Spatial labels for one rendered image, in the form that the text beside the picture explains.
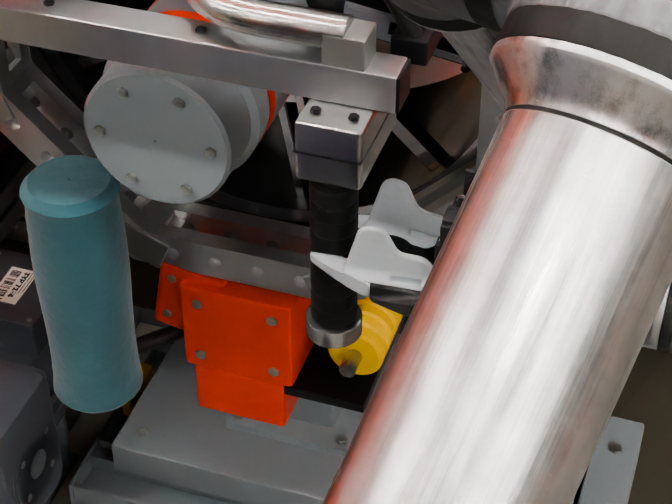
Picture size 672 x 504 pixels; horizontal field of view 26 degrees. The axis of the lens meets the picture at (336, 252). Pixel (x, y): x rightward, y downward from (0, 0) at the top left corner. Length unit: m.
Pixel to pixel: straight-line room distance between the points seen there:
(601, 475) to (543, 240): 1.44
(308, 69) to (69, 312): 0.44
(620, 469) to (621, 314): 1.43
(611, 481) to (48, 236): 0.92
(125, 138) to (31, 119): 0.26
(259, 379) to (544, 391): 1.00
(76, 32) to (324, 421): 0.80
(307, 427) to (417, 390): 1.24
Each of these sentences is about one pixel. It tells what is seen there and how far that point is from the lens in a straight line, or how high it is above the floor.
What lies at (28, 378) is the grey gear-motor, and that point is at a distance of 1.62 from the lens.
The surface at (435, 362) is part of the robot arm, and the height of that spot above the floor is 1.15.
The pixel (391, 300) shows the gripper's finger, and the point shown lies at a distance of 1.04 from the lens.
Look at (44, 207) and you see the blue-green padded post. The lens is 1.30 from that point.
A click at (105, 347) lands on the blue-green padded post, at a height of 0.57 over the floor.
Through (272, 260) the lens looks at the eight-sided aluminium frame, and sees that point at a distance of 1.40.
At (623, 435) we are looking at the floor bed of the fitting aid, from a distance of 2.01.
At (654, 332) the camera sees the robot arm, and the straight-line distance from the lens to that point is 1.01.
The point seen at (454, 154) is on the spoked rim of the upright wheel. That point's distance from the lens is 1.40.
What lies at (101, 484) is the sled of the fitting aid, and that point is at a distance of 1.85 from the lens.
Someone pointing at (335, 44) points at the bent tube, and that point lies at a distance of 1.00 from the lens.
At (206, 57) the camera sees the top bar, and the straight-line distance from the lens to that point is 1.04.
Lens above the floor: 1.52
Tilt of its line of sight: 40 degrees down
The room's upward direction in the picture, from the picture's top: straight up
